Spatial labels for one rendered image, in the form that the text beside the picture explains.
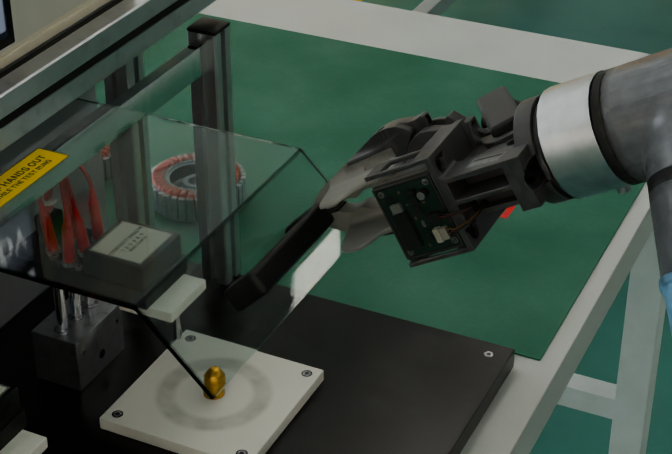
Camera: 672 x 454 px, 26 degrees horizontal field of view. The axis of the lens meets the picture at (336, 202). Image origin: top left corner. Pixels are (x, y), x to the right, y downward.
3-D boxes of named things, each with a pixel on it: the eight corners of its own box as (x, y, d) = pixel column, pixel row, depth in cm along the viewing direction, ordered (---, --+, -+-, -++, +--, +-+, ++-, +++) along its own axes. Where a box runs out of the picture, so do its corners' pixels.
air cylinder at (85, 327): (125, 348, 140) (121, 301, 138) (81, 392, 135) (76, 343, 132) (81, 335, 142) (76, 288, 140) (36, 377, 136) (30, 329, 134)
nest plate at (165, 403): (324, 380, 136) (324, 369, 136) (247, 476, 124) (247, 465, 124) (185, 339, 142) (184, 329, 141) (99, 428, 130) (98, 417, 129)
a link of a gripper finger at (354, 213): (286, 244, 104) (389, 213, 99) (322, 206, 109) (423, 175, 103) (306, 281, 105) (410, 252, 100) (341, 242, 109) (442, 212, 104)
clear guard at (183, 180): (366, 229, 114) (366, 162, 111) (215, 401, 96) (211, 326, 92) (23, 145, 126) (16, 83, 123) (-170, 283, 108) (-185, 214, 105)
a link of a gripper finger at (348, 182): (266, 207, 103) (369, 174, 98) (303, 170, 108) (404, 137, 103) (286, 244, 104) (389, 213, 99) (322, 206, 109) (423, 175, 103)
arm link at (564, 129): (610, 52, 94) (661, 161, 96) (549, 73, 97) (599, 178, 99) (575, 98, 88) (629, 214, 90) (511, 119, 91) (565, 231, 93)
